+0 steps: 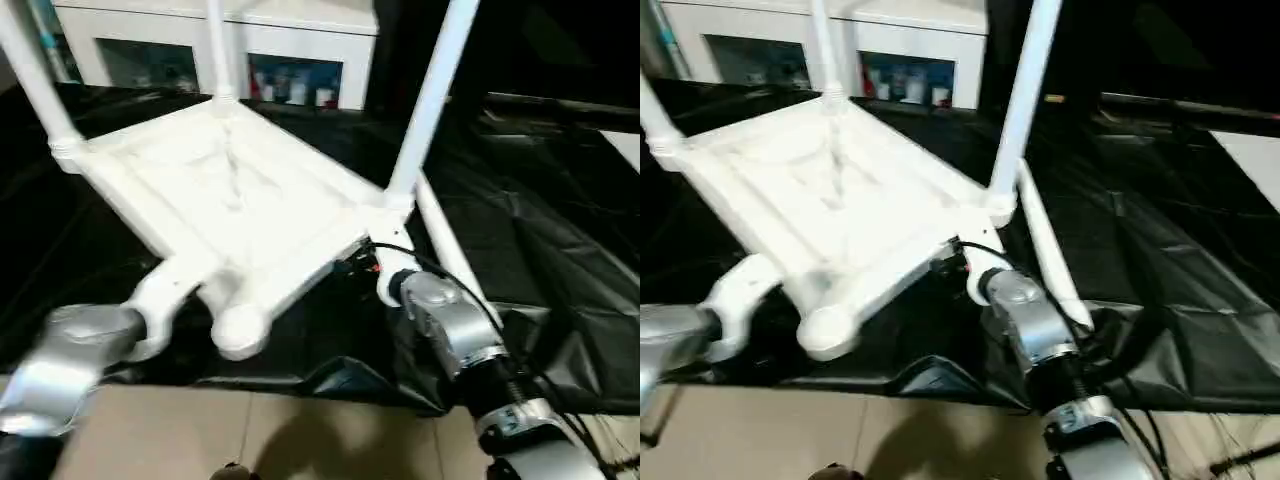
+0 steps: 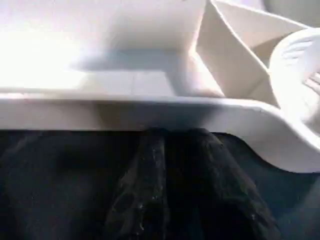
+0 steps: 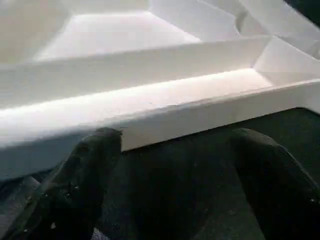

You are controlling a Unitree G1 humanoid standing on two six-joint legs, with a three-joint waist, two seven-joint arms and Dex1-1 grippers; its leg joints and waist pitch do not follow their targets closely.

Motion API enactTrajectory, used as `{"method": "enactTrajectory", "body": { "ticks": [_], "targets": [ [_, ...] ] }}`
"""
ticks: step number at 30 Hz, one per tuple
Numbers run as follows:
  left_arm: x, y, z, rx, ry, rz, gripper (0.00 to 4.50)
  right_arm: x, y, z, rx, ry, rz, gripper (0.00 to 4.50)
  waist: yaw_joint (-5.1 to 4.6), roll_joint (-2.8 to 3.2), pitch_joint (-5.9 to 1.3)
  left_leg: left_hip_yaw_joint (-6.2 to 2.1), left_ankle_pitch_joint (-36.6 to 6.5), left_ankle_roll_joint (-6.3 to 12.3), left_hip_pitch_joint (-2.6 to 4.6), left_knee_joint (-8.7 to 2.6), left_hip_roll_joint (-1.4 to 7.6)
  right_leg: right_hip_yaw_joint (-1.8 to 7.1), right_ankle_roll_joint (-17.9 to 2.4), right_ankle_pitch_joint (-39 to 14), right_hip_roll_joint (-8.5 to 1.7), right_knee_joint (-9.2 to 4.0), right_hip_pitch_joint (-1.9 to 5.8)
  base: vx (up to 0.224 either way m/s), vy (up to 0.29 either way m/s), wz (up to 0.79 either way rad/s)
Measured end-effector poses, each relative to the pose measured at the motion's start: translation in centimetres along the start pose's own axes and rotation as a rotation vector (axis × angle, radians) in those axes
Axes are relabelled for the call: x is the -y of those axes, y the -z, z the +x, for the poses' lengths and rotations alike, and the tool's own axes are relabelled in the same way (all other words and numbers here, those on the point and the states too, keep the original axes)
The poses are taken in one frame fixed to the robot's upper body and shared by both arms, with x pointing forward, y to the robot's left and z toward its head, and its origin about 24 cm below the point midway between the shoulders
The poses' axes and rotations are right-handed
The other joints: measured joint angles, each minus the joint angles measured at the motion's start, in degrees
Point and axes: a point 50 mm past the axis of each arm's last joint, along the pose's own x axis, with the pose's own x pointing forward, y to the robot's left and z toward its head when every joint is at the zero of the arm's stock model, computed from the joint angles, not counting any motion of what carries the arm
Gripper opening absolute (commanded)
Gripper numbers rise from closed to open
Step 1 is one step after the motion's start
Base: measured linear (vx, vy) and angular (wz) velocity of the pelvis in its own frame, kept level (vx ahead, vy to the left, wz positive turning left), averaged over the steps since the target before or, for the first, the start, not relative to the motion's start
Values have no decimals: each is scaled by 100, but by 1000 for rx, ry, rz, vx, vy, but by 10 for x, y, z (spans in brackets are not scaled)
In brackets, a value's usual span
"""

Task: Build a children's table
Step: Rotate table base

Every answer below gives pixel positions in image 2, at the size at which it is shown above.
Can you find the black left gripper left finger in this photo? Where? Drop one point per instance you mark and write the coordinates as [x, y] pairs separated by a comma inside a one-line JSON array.
[[142, 195]]

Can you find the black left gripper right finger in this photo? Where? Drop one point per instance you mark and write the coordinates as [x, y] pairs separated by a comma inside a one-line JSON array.
[[212, 200]]

